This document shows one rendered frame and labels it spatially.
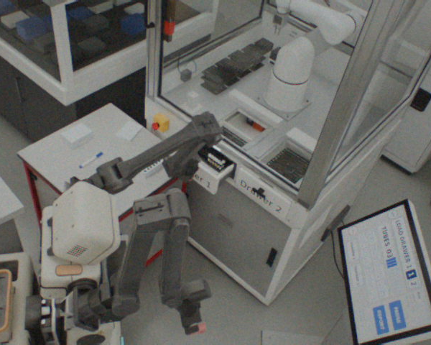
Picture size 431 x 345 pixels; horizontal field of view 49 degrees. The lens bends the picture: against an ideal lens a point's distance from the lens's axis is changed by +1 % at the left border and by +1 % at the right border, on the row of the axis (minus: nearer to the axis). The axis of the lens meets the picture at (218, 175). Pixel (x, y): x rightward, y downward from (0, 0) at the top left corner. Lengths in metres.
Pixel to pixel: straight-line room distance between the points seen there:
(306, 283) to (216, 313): 0.60
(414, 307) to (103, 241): 1.02
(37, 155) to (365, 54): 1.59
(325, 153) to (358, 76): 0.36
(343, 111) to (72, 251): 1.01
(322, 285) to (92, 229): 1.93
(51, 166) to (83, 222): 1.05
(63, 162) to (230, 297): 1.22
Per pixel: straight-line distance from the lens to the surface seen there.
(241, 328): 2.78
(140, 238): 1.16
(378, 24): 1.56
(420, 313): 1.72
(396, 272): 1.82
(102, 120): 2.62
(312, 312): 2.93
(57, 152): 2.46
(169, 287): 1.38
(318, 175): 1.94
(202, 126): 1.54
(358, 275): 1.89
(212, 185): 2.17
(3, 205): 2.29
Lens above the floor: 2.49
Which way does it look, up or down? 47 degrees down
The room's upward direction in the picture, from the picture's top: 11 degrees clockwise
